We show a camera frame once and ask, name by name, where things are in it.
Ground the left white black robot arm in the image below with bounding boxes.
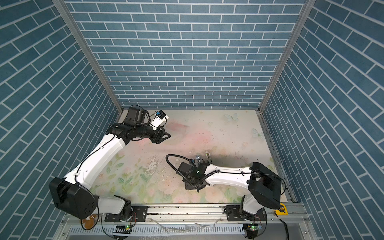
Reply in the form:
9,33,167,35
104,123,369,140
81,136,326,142
49,105,171,222

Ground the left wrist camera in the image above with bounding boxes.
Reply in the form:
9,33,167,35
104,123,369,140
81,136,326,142
150,110,169,130

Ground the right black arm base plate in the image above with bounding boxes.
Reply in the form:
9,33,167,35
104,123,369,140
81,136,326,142
224,204,267,222

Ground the yellow tape measure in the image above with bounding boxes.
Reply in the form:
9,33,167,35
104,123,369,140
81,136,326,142
275,203,289,217

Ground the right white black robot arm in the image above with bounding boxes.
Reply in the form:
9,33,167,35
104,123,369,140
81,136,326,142
166,154,287,221

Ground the aluminium front rail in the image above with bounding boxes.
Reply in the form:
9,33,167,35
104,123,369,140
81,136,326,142
53,203,317,240

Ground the white perforated cable duct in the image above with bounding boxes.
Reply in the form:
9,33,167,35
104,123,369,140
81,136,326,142
69,224,245,237

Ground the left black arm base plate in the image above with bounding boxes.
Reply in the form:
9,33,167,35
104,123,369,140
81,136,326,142
104,206,149,223

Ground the brown white plush toy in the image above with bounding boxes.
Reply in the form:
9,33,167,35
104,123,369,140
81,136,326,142
80,218,97,231

